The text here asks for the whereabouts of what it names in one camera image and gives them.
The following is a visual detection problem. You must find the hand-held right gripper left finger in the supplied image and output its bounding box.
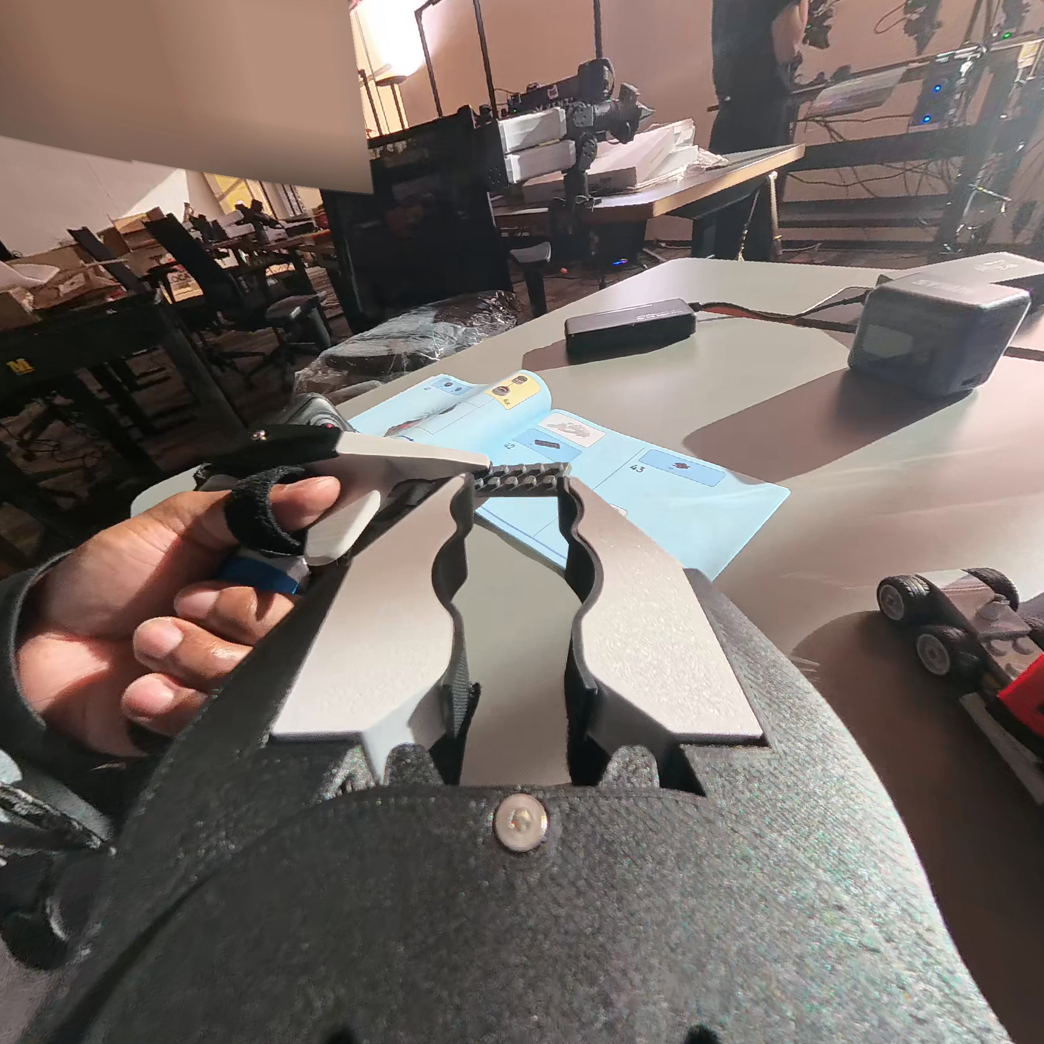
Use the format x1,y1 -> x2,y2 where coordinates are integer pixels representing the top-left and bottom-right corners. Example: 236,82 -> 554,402
269,473 -> 482,784

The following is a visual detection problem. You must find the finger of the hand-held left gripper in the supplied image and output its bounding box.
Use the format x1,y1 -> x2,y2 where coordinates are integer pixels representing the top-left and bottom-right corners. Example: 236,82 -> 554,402
306,431 -> 494,568

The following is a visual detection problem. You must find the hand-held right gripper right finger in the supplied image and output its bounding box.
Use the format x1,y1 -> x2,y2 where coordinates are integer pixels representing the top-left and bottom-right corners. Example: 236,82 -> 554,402
563,477 -> 768,788

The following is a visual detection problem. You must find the dark grey toy brick plate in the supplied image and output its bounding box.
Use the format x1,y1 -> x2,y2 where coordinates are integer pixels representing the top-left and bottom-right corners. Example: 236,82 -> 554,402
471,461 -> 572,499

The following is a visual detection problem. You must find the red black toy brick truck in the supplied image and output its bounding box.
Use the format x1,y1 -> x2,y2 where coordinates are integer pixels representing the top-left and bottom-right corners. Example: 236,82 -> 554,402
877,567 -> 1044,804

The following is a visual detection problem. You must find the grey desk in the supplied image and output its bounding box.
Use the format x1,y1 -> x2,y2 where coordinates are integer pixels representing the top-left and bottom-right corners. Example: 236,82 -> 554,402
326,257 -> 1044,1044

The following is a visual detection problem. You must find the person's left hand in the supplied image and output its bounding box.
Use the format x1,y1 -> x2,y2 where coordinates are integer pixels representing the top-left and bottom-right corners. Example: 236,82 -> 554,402
16,475 -> 344,757

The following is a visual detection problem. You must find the plastic wrapped black chair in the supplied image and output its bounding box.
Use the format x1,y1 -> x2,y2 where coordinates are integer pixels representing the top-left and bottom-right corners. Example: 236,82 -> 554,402
295,289 -> 523,394

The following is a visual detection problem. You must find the light blue instruction booklet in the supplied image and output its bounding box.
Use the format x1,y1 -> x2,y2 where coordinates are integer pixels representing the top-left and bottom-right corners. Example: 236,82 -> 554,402
346,369 -> 792,584

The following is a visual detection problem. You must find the black high-back office chair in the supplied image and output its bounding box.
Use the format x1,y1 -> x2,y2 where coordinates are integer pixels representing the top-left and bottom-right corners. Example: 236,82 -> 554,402
322,110 -> 556,331

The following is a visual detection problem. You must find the black flat power bank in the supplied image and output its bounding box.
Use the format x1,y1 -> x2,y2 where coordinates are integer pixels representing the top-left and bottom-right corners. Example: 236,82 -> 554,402
564,297 -> 698,357

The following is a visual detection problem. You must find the white cardboard box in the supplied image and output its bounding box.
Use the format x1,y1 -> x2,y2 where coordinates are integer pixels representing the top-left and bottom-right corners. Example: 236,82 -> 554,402
496,108 -> 569,154
501,139 -> 577,185

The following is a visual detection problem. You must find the dark grey cube power station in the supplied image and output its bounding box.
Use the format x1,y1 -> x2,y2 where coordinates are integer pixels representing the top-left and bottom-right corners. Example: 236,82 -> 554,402
848,273 -> 1033,398

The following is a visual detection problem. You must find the background wooden table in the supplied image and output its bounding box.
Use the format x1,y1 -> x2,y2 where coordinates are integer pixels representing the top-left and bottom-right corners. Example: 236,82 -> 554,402
489,142 -> 809,246

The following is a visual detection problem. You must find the dark rectangular adapter box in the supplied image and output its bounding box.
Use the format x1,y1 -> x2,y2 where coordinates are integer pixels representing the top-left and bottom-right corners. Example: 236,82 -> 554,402
877,253 -> 1044,307

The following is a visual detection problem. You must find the metal equipment rack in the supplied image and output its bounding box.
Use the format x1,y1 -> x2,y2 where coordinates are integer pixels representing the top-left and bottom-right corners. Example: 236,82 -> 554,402
783,0 -> 1044,254

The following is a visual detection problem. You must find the reddish flat cable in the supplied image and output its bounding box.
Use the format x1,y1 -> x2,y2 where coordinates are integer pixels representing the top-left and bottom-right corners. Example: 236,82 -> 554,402
693,300 -> 866,331

